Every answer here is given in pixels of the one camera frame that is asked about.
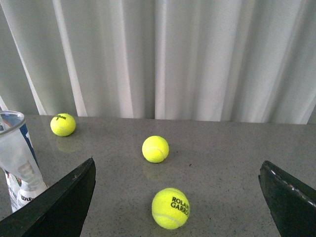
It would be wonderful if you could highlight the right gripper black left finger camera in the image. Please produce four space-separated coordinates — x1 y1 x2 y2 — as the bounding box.
0 158 96 237

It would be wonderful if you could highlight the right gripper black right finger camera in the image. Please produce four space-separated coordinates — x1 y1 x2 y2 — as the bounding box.
258 160 316 237

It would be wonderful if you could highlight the clear Wilson tennis ball can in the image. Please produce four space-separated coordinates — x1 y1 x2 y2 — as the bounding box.
0 110 48 212

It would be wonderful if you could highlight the far Wilson 3 tennis ball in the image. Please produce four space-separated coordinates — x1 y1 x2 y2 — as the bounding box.
50 113 76 137

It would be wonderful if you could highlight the Roland Garros tennis ball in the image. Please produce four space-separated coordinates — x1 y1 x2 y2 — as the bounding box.
152 188 190 230

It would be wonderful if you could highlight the yellow tennis ball right edge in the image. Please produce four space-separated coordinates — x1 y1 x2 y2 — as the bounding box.
142 135 169 163

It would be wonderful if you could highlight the white pleated curtain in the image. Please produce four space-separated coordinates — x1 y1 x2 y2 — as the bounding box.
0 0 316 124

